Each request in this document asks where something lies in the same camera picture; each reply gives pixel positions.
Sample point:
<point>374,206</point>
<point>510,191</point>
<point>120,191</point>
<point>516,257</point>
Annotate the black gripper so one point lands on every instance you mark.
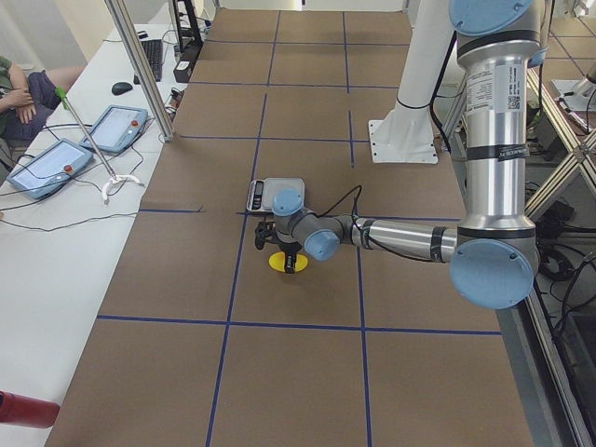
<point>287,250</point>

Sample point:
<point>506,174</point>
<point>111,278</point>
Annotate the yellow mango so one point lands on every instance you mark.
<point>276,262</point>

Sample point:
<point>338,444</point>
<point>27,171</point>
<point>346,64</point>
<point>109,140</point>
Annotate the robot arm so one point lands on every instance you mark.
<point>491,253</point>

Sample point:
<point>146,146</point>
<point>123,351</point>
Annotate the silver digital kitchen scale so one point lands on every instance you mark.
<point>262,192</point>

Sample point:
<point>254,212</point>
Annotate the brown paper table cover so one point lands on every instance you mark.
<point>198,342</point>

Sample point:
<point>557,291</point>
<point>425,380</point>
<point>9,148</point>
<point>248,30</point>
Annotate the blue teach pendant far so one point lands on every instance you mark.
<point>118,126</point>

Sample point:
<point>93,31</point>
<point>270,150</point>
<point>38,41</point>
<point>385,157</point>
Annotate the blue teach pendant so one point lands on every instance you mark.
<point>51,170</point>
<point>118,126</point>

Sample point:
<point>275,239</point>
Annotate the black computer mouse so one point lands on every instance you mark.
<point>119,88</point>

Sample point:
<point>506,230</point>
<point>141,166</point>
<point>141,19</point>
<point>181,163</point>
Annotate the black keyboard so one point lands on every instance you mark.
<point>153,50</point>

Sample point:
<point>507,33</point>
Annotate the blue teach pendant near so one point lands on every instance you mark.
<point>51,170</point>

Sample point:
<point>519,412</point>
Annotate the seated person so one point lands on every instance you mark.
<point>28,100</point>

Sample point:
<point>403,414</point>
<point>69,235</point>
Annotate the red fire extinguisher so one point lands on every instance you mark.
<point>24,411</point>

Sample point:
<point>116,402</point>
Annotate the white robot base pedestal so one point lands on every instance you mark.
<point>406,135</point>

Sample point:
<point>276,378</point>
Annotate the aluminium frame post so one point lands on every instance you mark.
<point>140,64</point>

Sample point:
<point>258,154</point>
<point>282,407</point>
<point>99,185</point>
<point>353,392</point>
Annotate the green handled reacher stick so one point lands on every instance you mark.
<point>115,179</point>

